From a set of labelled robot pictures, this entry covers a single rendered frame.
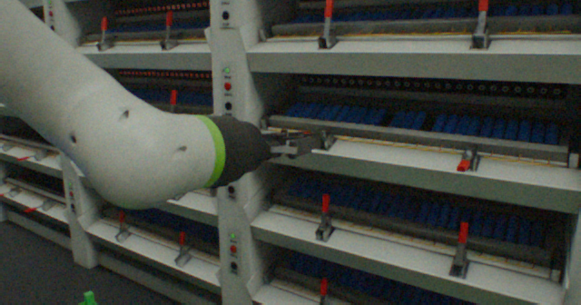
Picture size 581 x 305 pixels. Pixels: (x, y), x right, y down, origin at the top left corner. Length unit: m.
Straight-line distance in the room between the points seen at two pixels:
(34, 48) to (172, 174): 0.18
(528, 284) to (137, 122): 0.65
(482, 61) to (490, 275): 0.36
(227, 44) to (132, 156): 0.53
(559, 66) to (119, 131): 0.58
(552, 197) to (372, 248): 0.33
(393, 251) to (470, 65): 0.37
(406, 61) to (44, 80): 0.52
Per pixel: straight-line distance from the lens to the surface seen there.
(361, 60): 0.74
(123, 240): 1.38
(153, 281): 1.38
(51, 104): 0.49
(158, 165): 0.42
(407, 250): 0.82
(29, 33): 0.46
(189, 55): 0.98
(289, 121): 0.87
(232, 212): 0.97
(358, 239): 0.85
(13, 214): 2.13
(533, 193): 0.71
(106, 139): 0.43
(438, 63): 0.70
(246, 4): 0.88
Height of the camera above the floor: 0.71
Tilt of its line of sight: 12 degrees down
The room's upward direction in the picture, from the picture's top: straight up
